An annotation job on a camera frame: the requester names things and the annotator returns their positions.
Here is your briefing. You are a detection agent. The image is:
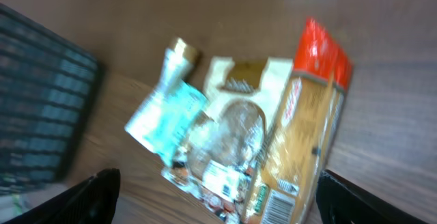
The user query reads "grey plastic shopping basket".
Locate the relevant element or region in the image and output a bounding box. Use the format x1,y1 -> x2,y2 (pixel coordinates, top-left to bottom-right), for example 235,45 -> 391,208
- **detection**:
1,5 -> 104,195

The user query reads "white Pantene tube gold cap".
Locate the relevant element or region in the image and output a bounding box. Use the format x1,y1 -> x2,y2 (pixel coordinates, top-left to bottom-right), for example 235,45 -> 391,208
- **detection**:
124,36 -> 201,156

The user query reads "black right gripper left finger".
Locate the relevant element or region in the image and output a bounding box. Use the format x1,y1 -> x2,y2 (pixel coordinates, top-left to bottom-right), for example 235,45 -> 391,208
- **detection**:
5,168 -> 121,224

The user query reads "beige dried fruit pouch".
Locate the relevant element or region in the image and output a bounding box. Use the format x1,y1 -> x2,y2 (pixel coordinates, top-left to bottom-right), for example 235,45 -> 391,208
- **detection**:
161,57 -> 293,223

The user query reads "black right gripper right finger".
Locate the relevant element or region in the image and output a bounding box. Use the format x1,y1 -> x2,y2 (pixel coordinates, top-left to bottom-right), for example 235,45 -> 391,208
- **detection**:
315,170 -> 425,224

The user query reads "teal snack packet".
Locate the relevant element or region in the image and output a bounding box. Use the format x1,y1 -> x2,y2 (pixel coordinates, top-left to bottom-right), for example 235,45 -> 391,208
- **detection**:
141,81 -> 207,166

